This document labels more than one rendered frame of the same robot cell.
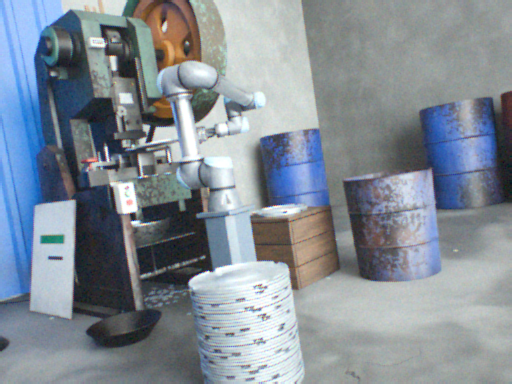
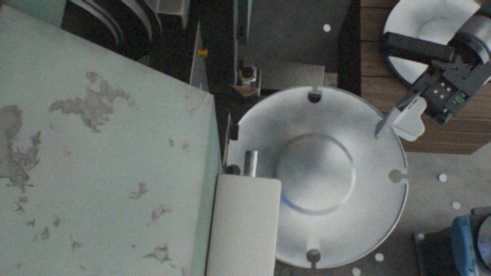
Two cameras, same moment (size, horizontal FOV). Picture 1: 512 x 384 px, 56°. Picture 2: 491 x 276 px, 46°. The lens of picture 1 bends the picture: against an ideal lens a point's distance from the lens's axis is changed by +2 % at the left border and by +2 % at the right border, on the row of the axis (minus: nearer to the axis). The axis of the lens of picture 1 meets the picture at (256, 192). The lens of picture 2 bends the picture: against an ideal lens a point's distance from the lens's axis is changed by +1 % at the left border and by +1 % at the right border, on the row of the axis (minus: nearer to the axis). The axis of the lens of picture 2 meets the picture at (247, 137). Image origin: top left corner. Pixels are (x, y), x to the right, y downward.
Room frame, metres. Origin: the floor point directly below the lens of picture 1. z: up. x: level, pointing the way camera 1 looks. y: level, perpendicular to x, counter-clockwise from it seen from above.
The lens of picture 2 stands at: (2.33, 0.68, 1.68)
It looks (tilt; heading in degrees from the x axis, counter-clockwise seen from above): 74 degrees down; 318
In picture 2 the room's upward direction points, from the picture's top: 3 degrees clockwise
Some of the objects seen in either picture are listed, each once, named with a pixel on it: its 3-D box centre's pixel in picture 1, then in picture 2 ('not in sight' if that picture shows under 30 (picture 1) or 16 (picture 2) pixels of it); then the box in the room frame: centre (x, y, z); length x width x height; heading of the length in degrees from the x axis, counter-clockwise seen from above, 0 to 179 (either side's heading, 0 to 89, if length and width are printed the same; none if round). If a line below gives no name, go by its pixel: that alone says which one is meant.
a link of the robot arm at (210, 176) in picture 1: (218, 171); not in sight; (2.05, 0.15, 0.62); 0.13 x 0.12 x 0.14; 55
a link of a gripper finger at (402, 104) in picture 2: not in sight; (415, 91); (2.41, 0.26, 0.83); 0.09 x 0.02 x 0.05; 97
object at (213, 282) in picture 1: (238, 275); not in sight; (1.37, 0.09, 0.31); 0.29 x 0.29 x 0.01
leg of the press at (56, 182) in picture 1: (77, 225); not in sight; (2.48, 0.94, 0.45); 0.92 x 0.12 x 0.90; 45
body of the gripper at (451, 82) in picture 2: (206, 133); (448, 79); (2.39, 0.20, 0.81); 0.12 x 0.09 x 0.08; 97
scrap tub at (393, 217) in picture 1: (392, 222); not in sight; (2.31, -0.63, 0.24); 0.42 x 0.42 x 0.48
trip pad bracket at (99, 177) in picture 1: (98, 189); not in sight; (2.19, 0.71, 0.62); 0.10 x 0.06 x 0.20; 135
